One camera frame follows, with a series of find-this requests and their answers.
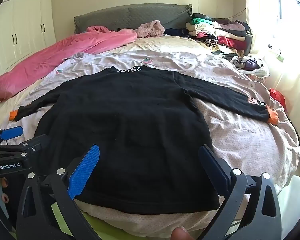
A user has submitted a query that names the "grey quilted headboard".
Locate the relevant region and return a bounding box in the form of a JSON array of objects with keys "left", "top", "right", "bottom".
[{"left": 74, "top": 3, "right": 192, "bottom": 34}]

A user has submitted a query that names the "person's lime green clothing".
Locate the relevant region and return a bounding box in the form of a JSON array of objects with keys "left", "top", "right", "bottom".
[{"left": 50, "top": 202, "right": 173, "bottom": 240}]

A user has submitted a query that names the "white curtain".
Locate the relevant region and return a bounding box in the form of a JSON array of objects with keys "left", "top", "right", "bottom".
[{"left": 245, "top": 0, "right": 300, "bottom": 135}]

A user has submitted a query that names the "cream bed sheet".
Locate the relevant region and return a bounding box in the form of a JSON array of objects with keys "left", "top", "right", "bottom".
[{"left": 0, "top": 35, "right": 217, "bottom": 135}]

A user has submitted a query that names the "white round object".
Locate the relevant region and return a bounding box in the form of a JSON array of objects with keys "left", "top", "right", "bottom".
[{"left": 277, "top": 175, "right": 300, "bottom": 228}]

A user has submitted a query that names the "red bag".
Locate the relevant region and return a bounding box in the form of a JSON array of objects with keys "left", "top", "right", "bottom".
[{"left": 269, "top": 88, "right": 287, "bottom": 108}]

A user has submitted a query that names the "plastic bag of clothes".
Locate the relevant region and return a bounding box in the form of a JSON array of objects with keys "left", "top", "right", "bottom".
[{"left": 230, "top": 55, "right": 270, "bottom": 78}]

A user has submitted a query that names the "dark navy garment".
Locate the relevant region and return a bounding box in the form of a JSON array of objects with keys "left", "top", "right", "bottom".
[{"left": 164, "top": 27, "right": 198, "bottom": 39}]

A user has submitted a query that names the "lilac printed quilt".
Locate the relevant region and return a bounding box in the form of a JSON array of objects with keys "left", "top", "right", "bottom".
[{"left": 9, "top": 51, "right": 299, "bottom": 218}]

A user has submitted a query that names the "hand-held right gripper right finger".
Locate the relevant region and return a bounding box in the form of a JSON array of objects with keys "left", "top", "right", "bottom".
[{"left": 198, "top": 144, "right": 282, "bottom": 240}]

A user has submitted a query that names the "person's right hand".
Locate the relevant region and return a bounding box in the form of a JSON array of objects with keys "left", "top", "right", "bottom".
[{"left": 170, "top": 226, "right": 190, "bottom": 240}]

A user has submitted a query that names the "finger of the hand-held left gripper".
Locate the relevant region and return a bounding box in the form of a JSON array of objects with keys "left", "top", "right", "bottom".
[
  {"left": 0, "top": 127, "right": 24, "bottom": 146},
  {"left": 0, "top": 134, "right": 50, "bottom": 157}
]

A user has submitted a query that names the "pink fluffy garment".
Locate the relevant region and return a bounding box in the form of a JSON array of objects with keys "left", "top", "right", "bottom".
[{"left": 136, "top": 20, "right": 165, "bottom": 38}]

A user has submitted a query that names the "white wardrobe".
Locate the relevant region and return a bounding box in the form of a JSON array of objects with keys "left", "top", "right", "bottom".
[{"left": 0, "top": 0, "right": 57, "bottom": 72}]

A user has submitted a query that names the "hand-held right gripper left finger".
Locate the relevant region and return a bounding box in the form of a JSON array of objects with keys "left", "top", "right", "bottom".
[{"left": 16, "top": 144, "right": 102, "bottom": 240}]

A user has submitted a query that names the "thin wall cable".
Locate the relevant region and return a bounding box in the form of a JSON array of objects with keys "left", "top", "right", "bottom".
[{"left": 229, "top": 7, "right": 247, "bottom": 21}]

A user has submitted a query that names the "pink duvet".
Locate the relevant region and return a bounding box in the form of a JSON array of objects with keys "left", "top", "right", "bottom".
[{"left": 0, "top": 25, "right": 138, "bottom": 103}]

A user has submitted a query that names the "window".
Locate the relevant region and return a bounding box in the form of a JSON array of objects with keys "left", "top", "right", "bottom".
[{"left": 277, "top": 0, "right": 300, "bottom": 55}]

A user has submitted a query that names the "person's left hand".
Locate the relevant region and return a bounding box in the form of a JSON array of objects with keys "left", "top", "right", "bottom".
[{"left": 0, "top": 177, "right": 10, "bottom": 205}]

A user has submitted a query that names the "dark bedside cabinet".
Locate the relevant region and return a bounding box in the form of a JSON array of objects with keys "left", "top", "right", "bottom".
[{"left": 247, "top": 29, "right": 255, "bottom": 53}]

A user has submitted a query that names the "black sweater with orange cuffs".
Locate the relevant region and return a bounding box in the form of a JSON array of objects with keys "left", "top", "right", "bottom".
[{"left": 9, "top": 66, "right": 279, "bottom": 215}]

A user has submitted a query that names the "stack of folded clothes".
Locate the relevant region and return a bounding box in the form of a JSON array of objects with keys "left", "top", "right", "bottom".
[{"left": 185, "top": 12, "right": 252, "bottom": 55}]

